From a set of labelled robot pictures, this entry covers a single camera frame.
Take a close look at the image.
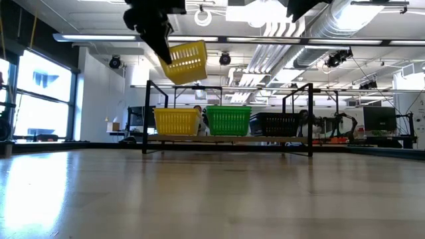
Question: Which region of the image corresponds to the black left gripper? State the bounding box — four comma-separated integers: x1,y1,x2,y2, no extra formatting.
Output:
122,0,187,66

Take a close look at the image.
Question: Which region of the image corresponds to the black plastic slotted basket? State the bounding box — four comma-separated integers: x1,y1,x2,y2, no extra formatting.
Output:
248,112,302,138

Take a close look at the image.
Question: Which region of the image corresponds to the long overhead light bar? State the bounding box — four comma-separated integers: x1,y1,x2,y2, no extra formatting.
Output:
52,32,425,47

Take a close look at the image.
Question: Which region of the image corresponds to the black ceiling-hung device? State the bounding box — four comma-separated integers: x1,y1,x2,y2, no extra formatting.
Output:
324,48,354,69

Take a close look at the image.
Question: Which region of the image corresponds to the white ceiling conduit bundle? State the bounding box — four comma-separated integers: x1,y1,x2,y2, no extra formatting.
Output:
228,16,308,104

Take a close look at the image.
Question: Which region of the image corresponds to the person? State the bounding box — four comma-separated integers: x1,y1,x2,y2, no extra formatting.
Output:
193,104,209,136

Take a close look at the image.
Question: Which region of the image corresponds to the black ceiling track fixture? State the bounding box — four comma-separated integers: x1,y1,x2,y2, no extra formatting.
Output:
350,0,410,15

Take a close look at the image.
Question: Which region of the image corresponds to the black computer monitor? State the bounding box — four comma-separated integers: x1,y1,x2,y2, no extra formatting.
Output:
127,106,157,127
363,106,398,132

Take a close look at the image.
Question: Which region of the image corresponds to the black framed window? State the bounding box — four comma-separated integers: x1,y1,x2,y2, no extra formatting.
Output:
0,49,79,144

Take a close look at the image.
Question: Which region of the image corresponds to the dark floor stand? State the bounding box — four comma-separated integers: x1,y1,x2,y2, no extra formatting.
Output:
0,71,17,159

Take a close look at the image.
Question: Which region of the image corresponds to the silver ventilation duct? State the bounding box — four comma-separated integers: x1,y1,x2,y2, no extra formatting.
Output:
292,0,386,70

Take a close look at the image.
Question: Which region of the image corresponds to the white coiled cable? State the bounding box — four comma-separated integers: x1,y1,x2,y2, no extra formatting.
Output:
193,7,213,28

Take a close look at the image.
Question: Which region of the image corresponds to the black round ceiling camera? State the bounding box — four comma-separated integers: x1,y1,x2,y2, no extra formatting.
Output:
218,51,232,66
108,54,122,70

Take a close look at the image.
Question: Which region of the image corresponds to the black frame wooden shelf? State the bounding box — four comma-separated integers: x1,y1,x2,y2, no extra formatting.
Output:
141,79,340,159

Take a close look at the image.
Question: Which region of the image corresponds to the yellow hanging cord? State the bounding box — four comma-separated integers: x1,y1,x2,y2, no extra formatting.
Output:
0,5,7,51
29,15,37,49

